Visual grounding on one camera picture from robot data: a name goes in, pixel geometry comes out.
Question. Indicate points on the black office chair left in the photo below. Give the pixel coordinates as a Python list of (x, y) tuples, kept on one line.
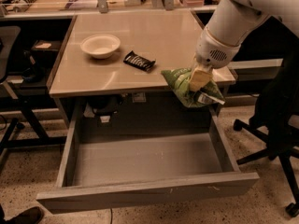
[(8, 36)]

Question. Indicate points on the open grey drawer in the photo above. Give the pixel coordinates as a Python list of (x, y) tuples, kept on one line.
[(146, 155)]

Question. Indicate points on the black office chair right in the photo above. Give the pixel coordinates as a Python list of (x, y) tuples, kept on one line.
[(275, 121)]

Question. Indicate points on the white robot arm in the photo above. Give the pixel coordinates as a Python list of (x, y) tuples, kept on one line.
[(231, 22)]

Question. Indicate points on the white paper bowl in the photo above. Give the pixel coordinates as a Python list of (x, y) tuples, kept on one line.
[(100, 46)]

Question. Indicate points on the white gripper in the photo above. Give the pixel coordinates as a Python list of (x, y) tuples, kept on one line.
[(212, 51)]

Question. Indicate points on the black shoe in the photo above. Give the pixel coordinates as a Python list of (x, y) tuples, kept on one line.
[(30, 216)]

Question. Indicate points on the black box on shelf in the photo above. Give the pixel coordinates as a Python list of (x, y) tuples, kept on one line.
[(46, 51)]

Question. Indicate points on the grey cabinet with beige top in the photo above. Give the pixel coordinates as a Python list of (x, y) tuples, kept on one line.
[(166, 37)]

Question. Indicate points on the black office chair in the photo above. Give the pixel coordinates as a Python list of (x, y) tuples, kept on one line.
[(8, 36), (275, 121)]

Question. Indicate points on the black snack bar wrapper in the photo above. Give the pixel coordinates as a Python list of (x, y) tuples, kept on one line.
[(138, 62)]

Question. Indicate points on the green jalapeno chip bag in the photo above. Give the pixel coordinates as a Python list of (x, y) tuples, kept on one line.
[(178, 81)]

